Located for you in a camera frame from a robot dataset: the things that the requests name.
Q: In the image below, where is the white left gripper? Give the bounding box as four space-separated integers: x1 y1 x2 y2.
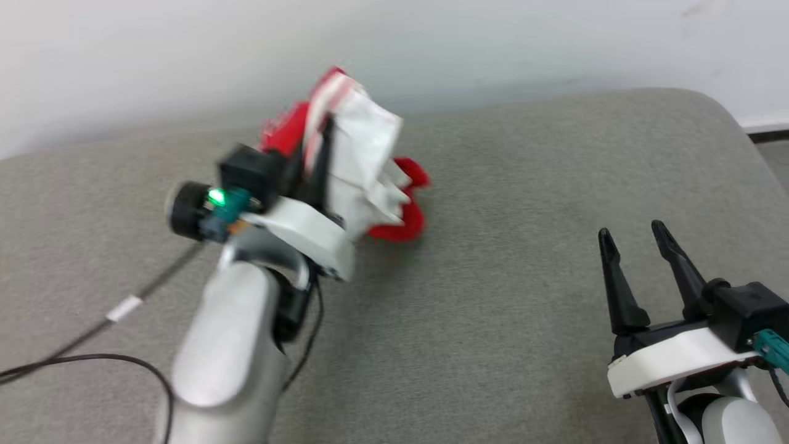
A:
243 116 357 282

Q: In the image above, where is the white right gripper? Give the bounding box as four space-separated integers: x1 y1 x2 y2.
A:
598 220 765 399

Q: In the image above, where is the red and white garment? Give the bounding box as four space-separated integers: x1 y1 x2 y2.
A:
259 67 431 242

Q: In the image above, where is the white flat cable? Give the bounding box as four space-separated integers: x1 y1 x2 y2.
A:
668 377 703 444

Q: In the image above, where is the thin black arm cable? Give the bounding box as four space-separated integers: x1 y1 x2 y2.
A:
282 277 325 393

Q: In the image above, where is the dark wall baseboard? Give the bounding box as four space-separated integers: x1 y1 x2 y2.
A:
745 126 789 144

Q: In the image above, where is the black cable with white tag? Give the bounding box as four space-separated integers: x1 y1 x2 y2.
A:
0 242 205 380

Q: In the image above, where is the thin black looping cable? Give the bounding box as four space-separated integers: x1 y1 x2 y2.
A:
0 353 176 444

